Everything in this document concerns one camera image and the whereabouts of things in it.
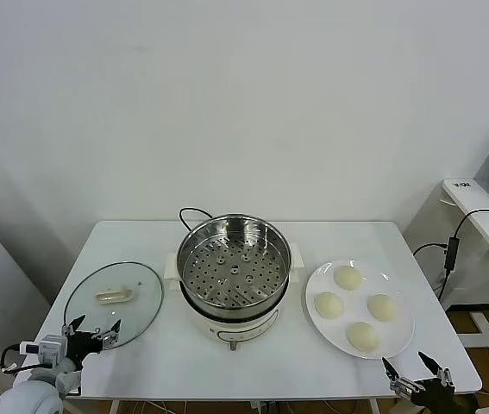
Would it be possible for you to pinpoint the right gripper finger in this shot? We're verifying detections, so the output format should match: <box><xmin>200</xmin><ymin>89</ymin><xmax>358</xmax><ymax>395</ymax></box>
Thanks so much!
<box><xmin>417</xmin><ymin>350</ymin><xmax>456</xmax><ymax>390</ymax></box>
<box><xmin>381</xmin><ymin>355</ymin><xmax>418</xmax><ymax>396</ymax></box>

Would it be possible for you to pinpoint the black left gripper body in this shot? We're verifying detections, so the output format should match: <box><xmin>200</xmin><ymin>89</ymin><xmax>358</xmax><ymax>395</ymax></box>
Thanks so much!
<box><xmin>64</xmin><ymin>330</ymin><xmax>103</xmax><ymax>372</ymax></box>

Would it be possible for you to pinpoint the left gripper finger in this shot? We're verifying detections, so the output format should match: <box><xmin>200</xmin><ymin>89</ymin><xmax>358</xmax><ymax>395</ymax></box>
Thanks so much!
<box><xmin>95</xmin><ymin>318</ymin><xmax>123</xmax><ymax>350</ymax></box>
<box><xmin>62</xmin><ymin>314</ymin><xmax>87</xmax><ymax>339</ymax></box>

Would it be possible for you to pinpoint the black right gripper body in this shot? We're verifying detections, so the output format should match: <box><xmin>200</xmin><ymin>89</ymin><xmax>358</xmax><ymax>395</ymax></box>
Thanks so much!
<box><xmin>406</xmin><ymin>375</ymin><xmax>461</xmax><ymax>411</ymax></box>

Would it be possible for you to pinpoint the round glass pot lid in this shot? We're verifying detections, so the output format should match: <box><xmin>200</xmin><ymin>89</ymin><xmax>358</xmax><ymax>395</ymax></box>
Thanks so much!
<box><xmin>63</xmin><ymin>260</ymin><xmax>165</xmax><ymax>349</ymax></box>

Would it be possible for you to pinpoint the white steamed baozi bun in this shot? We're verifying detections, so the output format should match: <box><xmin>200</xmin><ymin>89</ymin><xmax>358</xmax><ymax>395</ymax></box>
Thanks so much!
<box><xmin>367</xmin><ymin>293</ymin><xmax>399</xmax><ymax>323</ymax></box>
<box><xmin>314</xmin><ymin>292</ymin><xmax>344</xmax><ymax>321</ymax></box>
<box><xmin>333</xmin><ymin>265</ymin><xmax>364</xmax><ymax>291</ymax></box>
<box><xmin>345</xmin><ymin>321</ymin><xmax>381</xmax><ymax>353</ymax></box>

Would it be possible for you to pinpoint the perforated stainless steel steamer basket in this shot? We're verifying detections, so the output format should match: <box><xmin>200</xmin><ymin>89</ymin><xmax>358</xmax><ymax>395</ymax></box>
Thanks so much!
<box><xmin>177</xmin><ymin>213</ymin><xmax>292</xmax><ymax>310</ymax></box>

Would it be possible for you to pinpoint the large white round plate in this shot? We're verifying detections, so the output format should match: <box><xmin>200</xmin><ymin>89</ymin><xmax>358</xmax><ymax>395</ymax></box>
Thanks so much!
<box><xmin>305</xmin><ymin>259</ymin><xmax>417</xmax><ymax>359</ymax></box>

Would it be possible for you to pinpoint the black hanging power adapter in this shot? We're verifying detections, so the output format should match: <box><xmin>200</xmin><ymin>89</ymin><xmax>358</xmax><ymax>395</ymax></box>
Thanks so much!
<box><xmin>443</xmin><ymin>235</ymin><xmax>460</xmax><ymax>272</ymax></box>

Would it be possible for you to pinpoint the white side desk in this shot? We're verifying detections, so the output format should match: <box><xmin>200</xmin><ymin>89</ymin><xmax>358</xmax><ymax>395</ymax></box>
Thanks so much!
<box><xmin>403</xmin><ymin>178</ymin><xmax>489</xmax><ymax>375</ymax></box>

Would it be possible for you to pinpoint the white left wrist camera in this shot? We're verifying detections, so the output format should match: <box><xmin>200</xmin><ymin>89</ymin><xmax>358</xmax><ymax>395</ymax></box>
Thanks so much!
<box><xmin>19</xmin><ymin>335</ymin><xmax>69</xmax><ymax>367</ymax></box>

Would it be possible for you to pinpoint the black left camera cable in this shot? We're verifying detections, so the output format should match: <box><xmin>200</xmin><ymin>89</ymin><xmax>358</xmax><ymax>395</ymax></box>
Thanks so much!
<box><xmin>0</xmin><ymin>343</ymin><xmax>25</xmax><ymax>375</ymax></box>

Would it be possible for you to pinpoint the black cooker power cable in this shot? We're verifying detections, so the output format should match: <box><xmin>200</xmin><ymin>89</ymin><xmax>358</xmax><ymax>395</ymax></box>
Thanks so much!
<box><xmin>178</xmin><ymin>207</ymin><xmax>215</xmax><ymax>236</ymax></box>

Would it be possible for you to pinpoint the black laptop adapter cable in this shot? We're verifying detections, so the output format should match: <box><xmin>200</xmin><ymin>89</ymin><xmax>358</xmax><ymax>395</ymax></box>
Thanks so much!
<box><xmin>411</xmin><ymin>208</ymin><xmax>489</xmax><ymax>303</ymax></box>

